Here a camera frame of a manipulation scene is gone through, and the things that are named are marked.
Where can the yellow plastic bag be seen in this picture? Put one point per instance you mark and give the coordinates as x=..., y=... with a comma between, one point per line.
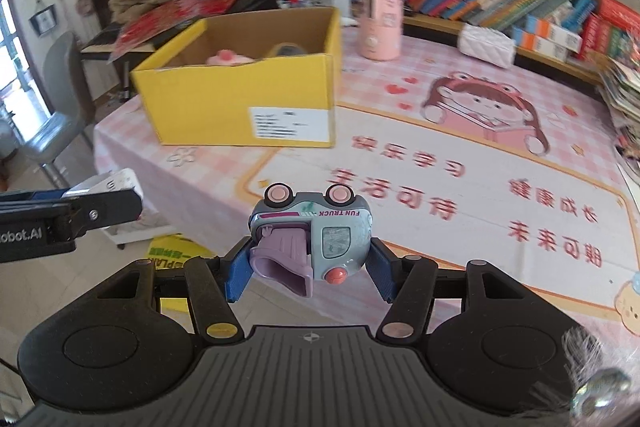
x=170, y=257

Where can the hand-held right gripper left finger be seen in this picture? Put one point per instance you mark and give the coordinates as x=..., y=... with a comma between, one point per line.
x=237, y=276

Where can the grey toy truck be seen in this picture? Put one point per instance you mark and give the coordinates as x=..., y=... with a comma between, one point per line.
x=330, y=227

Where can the stack of magazines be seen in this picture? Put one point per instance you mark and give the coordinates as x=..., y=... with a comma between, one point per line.
x=622, y=107

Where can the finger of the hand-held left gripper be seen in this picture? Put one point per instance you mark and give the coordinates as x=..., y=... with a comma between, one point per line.
x=47, y=195
x=107, y=209

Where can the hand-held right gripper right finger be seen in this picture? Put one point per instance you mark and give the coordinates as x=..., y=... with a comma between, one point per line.
x=382, y=273

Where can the pink cylinder tin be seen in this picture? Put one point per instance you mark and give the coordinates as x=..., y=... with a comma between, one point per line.
x=380, y=17

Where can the dark hanging pouch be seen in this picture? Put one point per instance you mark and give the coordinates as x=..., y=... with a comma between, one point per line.
x=42, y=19

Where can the orange and white carton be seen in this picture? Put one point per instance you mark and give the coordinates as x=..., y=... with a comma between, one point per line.
x=555, y=32
x=537, y=47

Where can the pink plush pig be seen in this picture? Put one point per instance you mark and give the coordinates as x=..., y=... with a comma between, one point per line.
x=227, y=57

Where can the grey chair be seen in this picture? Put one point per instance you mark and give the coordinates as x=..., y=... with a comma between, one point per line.
x=60, y=107

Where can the red printed paper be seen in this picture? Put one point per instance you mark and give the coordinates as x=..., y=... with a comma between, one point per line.
x=160, y=19

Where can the white charger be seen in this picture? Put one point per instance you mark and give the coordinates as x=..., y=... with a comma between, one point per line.
x=112, y=182

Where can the white quilted box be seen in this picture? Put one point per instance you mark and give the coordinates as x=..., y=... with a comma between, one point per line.
x=487, y=46

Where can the red boxed book set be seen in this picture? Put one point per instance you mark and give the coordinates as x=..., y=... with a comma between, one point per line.
x=615, y=27

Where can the yellow cardboard box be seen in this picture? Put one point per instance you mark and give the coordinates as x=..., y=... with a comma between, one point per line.
x=210, y=107

